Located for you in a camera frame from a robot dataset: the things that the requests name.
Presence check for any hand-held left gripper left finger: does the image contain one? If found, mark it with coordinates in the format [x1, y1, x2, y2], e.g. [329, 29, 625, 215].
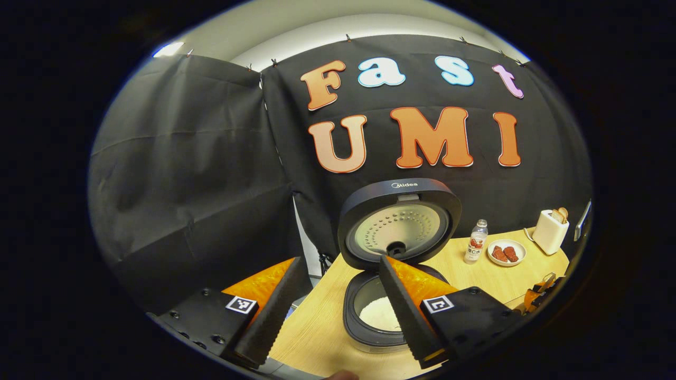
[147, 256, 305, 370]

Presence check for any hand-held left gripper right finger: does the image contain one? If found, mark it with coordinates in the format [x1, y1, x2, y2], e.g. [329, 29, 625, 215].
[379, 255, 524, 370]

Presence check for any white rice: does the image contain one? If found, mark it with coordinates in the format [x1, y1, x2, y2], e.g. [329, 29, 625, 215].
[359, 297, 403, 333]

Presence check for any dark grey rice cooker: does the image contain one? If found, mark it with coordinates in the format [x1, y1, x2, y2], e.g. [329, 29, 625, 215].
[337, 178, 463, 354]

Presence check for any white plate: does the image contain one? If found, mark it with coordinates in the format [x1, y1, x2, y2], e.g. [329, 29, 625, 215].
[486, 239, 527, 268]

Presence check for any white toaster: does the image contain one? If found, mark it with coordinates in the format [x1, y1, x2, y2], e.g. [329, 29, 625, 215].
[532, 207, 570, 256]

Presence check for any clear drink bottle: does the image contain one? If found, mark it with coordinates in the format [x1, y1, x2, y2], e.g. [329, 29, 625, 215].
[464, 219, 489, 265]

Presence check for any black backdrop cloth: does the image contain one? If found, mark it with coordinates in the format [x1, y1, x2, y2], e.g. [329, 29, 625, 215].
[89, 34, 593, 313]

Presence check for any ceiling light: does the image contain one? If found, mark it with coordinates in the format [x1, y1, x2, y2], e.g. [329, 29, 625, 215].
[153, 41, 185, 59]

